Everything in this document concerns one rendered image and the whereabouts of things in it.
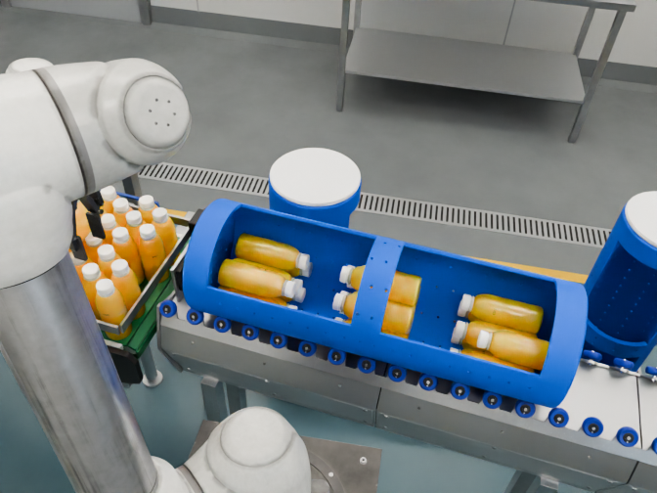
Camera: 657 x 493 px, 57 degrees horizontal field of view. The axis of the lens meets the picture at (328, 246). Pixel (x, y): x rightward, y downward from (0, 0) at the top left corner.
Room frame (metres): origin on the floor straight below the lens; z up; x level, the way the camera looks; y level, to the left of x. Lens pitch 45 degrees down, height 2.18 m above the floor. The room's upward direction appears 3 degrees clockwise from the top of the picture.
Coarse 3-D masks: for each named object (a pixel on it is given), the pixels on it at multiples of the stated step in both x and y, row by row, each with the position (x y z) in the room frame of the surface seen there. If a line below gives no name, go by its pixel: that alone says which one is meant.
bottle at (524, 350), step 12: (492, 336) 0.82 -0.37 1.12; (504, 336) 0.81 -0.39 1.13; (516, 336) 0.81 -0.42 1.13; (528, 336) 0.82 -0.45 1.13; (492, 348) 0.79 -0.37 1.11; (504, 348) 0.79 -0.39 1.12; (516, 348) 0.78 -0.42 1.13; (528, 348) 0.78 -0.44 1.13; (540, 348) 0.78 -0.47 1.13; (504, 360) 0.78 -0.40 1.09; (516, 360) 0.77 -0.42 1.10; (528, 360) 0.77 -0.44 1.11; (540, 360) 0.76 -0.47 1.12
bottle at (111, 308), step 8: (96, 296) 0.92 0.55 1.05; (104, 296) 0.91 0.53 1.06; (112, 296) 0.92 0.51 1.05; (120, 296) 0.94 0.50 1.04; (96, 304) 0.91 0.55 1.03; (104, 304) 0.91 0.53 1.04; (112, 304) 0.91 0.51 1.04; (120, 304) 0.92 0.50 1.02; (104, 312) 0.90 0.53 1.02; (112, 312) 0.90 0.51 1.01; (120, 312) 0.92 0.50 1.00; (104, 320) 0.90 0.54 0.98; (112, 320) 0.90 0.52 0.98; (120, 320) 0.91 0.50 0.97; (128, 328) 0.92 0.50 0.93; (112, 336) 0.90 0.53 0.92; (120, 336) 0.90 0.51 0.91
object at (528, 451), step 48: (192, 336) 0.93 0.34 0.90; (288, 336) 0.93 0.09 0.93; (240, 384) 0.96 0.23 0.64; (288, 384) 0.84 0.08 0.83; (336, 384) 0.83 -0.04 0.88; (576, 384) 0.83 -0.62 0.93; (624, 384) 0.84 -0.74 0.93; (432, 432) 0.77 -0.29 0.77; (480, 432) 0.73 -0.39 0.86; (528, 432) 0.72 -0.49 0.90; (576, 480) 0.70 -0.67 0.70; (624, 480) 0.64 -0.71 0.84
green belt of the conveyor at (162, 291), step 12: (180, 252) 1.23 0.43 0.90; (144, 288) 1.08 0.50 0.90; (156, 288) 1.09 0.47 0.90; (168, 288) 1.09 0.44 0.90; (156, 300) 1.05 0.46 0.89; (132, 324) 0.96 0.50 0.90; (144, 324) 0.96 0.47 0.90; (132, 336) 0.92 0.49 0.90; (144, 336) 0.93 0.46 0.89; (132, 348) 0.89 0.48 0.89; (144, 348) 0.91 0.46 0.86
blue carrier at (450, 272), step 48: (192, 240) 0.97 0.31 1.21; (288, 240) 1.13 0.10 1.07; (336, 240) 1.10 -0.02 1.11; (384, 240) 1.00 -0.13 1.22; (192, 288) 0.90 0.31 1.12; (336, 288) 1.05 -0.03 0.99; (384, 288) 0.86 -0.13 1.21; (432, 288) 1.02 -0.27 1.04; (480, 288) 1.01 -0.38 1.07; (528, 288) 0.98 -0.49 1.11; (576, 288) 0.88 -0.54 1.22; (336, 336) 0.81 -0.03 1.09; (384, 336) 0.79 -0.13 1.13; (432, 336) 0.93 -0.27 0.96; (576, 336) 0.76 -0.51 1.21; (480, 384) 0.74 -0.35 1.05; (528, 384) 0.71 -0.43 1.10
